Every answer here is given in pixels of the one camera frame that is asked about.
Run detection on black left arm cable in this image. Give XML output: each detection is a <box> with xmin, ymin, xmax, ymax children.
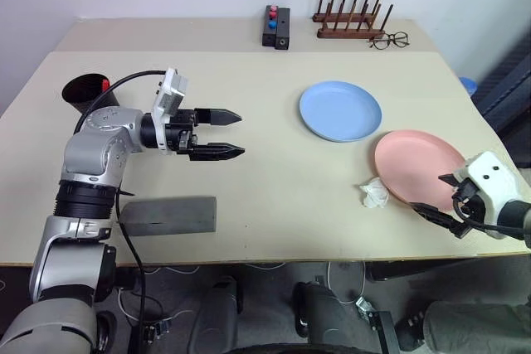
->
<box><xmin>76</xmin><ymin>70</ymin><xmax>167</xmax><ymax>354</ymax></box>

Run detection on black plastic cup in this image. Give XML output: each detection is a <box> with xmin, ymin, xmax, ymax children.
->
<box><xmin>61</xmin><ymin>73</ymin><xmax>124</xmax><ymax>115</ymax></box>

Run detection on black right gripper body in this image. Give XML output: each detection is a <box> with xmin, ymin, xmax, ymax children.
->
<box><xmin>451</xmin><ymin>179</ymin><xmax>485</xmax><ymax>240</ymax></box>

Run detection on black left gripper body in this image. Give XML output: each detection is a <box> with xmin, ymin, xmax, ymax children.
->
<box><xmin>165</xmin><ymin>108</ymin><xmax>199</xmax><ymax>159</ymax></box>

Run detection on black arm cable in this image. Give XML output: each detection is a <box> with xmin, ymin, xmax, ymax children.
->
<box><xmin>451</xmin><ymin>195</ymin><xmax>529</xmax><ymax>242</ymax></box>
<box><xmin>76</xmin><ymin>70</ymin><xmax>167</xmax><ymax>354</ymax></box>

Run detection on thin-framed clear eyeglasses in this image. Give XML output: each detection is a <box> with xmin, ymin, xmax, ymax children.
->
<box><xmin>368</xmin><ymin>31</ymin><xmax>411</xmax><ymax>51</ymax></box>

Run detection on wooden peg rack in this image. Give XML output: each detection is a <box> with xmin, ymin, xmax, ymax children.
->
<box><xmin>312</xmin><ymin>0</ymin><xmax>394</xmax><ymax>40</ymax></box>

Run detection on metal caster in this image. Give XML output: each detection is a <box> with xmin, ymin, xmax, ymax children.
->
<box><xmin>352</xmin><ymin>293</ymin><xmax>377</xmax><ymax>320</ymax></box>

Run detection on light blue plate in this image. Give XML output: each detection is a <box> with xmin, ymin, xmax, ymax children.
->
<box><xmin>299</xmin><ymin>80</ymin><xmax>382</xmax><ymax>143</ymax></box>

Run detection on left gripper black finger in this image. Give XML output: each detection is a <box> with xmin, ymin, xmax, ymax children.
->
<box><xmin>194</xmin><ymin>108</ymin><xmax>243</xmax><ymax>127</ymax></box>
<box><xmin>189</xmin><ymin>143</ymin><xmax>246</xmax><ymax>162</ymax></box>

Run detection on crumpled white tissue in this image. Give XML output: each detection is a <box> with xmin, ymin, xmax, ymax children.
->
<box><xmin>358</xmin><ymin>177</ymin><xmax>390</xmax><ymax>209</ymax></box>

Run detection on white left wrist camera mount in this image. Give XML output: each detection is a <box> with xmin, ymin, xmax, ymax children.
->
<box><xmin>149</xmin><ymin>66</ymin><xmax>190</xmax><ymax>157</ymax></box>

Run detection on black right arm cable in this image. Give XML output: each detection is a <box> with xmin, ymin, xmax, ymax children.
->
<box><xmin>451</xmin><ymin>195</ymin><xmax>529</xmax><ymax>242</ymax></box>

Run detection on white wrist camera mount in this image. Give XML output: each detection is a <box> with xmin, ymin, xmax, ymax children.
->
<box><xmin>149</xmin><ymin>66</ymin><xmax>190</xmax><ymax>157</ymax></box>
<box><xmin>452</xmin><ymin>150</ymin><xmax>524</xmax><ymax>241</ymax></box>

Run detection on black wheel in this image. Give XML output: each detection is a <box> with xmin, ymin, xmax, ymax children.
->
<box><xmin>97</xmin><ymin>311</ymin><xmax>118</xmax><ymax>354</ymax></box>

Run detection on plain black box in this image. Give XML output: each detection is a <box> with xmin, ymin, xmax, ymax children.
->
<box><xmin>273</xmin><ymin>7</ymin><xmax>290</xmax><ymax>51</ymax></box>

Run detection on pink plate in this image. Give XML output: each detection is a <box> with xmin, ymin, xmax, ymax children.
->
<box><xmin>374</xmin><ymin>129</ymin><xmax>470</xmax><ymax>214</ymax></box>

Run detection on dark rounded shape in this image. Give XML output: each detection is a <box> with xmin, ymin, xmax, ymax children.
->
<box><xmin>184</xmin><ymin>275</ymin><xmax>244</xmax><ymax>354</ymax></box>
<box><xmin>292</xmin><ymin>279</ymin><xmax>374</xmax><ymax>354</ymax></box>

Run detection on black box with coloured knobs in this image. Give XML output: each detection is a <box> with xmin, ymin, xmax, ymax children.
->
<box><xmin>261</xmin><ymin>5</ymin><xmax>280</xmax><ymax>48</ymax></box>

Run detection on dark ribbed object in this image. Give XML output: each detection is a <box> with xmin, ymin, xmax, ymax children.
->
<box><xmin>472</xmin><ymin>32</ymin><xmax>531</xmax><ymax>164</ymax></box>

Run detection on black table frame bar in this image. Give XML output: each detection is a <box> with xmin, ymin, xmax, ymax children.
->
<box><xmin>114</xmin><ymin>273</ymin><xmax>141</xmax><ymax>293</ymax></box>
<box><xmin>367</xmin><ymin>260</ymin><xmax>490</xmax><ymax>283</ymax></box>

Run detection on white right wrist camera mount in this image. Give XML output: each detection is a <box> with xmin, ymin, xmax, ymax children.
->
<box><xmin>452</xmin><ymin>150</ymin><xmax>524</xmax><ymax>241</ymax></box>

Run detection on black metal frame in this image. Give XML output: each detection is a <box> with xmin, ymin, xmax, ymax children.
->
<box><xmin>364</xmin><ymin>307</ymin><xmax>402</xmax><ymax>354</ymax></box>

